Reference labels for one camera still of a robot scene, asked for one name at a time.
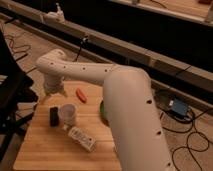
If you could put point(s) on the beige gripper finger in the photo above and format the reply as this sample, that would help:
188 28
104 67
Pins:
44 98
64 93

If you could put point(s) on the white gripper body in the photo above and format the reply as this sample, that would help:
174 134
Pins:
53 85

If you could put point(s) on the black eraser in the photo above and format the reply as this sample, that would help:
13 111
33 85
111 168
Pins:
54 118

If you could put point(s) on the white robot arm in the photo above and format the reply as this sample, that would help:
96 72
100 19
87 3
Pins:
128 101

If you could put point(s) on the orange carrot toy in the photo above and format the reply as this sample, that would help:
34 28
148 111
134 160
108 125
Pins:
81 95

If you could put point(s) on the white plastic cup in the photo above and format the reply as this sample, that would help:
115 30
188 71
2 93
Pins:
67 113

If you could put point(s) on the black chair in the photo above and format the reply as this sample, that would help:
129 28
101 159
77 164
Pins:
14 89

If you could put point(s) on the green bowl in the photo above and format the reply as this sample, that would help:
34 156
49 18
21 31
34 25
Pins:
102 111

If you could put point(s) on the white carton box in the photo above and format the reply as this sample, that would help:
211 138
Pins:
79 136

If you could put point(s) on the blue electronic box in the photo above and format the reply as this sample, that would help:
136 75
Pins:
178 108

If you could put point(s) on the white object on rail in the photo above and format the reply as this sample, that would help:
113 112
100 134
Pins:
58 15

